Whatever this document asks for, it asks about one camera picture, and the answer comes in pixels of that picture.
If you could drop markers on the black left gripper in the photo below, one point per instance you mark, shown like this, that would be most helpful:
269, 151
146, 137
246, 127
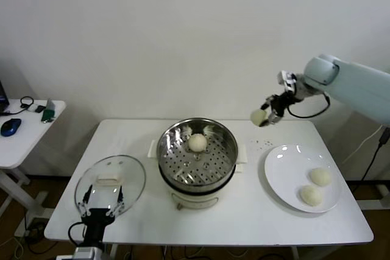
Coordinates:
94, 220

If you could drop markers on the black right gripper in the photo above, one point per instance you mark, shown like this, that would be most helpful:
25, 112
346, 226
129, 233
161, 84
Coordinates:
281, 101

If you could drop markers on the white steamed baozi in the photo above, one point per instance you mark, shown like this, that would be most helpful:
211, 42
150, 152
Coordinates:
310, 195
320, 177
197, 142
258, 117

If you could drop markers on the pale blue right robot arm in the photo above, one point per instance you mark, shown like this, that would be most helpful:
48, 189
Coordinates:
359, 86

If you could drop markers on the white round plate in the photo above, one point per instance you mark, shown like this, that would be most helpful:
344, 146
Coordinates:
289, 174

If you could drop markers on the white side table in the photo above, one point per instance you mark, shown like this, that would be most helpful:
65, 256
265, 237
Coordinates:
27, 141

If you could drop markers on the green circuit board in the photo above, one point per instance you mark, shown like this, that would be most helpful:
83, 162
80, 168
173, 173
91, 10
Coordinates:
48, 115

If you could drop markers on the blue computer mouse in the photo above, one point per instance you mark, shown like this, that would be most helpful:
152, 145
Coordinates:
10, 127

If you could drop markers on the black laptop screen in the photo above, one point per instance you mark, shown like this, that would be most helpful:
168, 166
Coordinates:
2, 95

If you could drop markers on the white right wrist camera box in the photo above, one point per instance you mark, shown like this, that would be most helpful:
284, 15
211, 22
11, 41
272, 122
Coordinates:
286, 78

